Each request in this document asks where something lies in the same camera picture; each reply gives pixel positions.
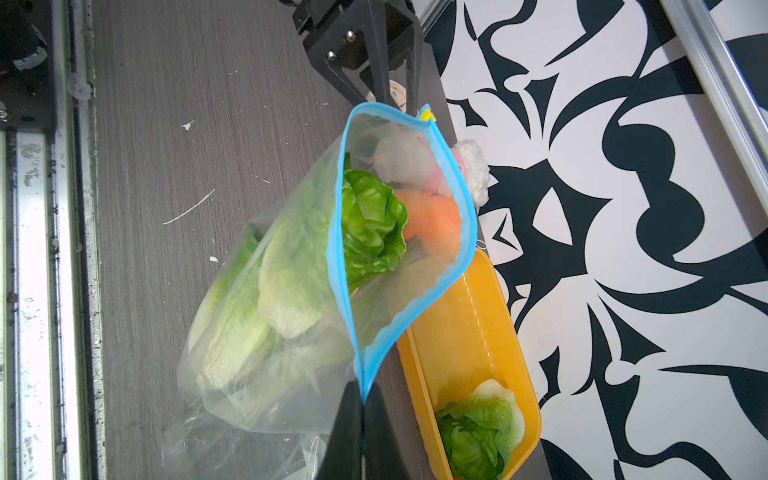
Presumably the orange plush toy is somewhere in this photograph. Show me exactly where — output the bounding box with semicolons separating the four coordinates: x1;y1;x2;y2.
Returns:
394;188;461;256

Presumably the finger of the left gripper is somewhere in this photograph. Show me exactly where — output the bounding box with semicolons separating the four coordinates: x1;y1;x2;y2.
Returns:
367;1;423;116
317;53;366;105

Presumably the chinese cabbage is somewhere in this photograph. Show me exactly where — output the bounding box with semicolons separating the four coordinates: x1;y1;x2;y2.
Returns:
186;181;333;390
435;379;525;480
341;154;409;293

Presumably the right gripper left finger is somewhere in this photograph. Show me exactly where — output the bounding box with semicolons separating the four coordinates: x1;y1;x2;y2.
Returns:
316;381;363;480

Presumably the yellow plastic tray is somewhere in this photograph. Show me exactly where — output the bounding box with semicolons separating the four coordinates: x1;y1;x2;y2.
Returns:
397;250;542;479

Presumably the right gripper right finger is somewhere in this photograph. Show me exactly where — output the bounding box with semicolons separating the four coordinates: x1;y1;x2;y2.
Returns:
363;383;411;480

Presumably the clear zipper bag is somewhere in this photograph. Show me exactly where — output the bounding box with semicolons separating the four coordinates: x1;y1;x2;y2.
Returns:
161;103;477;479

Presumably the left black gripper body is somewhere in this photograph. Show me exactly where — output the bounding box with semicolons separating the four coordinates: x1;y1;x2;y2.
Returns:
292;0;420;66

